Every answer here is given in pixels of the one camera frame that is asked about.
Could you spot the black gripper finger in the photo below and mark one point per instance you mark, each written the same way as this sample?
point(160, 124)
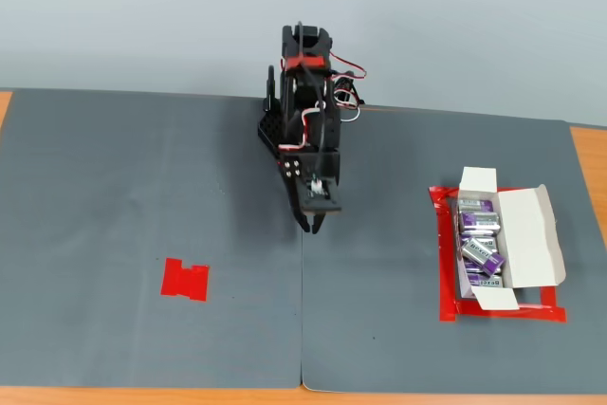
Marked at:
point(294, 187)
point(320, 222)

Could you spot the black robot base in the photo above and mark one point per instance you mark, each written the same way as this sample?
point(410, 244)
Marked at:
point(268, 132)

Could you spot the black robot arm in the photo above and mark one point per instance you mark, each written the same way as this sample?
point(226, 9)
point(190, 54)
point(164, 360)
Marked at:
point(308, 92)

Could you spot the white cardboard box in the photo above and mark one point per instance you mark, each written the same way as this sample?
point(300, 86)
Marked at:
point(526, 239)

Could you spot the grey mat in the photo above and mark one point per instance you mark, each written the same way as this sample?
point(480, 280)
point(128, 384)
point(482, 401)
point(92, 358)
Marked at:
point(379, 281)
point(95, 234)

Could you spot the black table clamp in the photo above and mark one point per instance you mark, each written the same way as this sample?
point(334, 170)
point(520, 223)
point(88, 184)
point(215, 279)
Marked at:
point(270, 87)

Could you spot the red tape band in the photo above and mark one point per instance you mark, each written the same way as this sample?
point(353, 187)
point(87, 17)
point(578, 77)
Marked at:
point(306, 62)

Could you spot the red tape patch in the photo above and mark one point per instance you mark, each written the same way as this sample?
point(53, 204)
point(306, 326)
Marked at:
point(182, 279)

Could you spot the red tape frame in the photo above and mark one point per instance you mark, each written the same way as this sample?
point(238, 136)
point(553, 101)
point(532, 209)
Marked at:
point(446, 281)

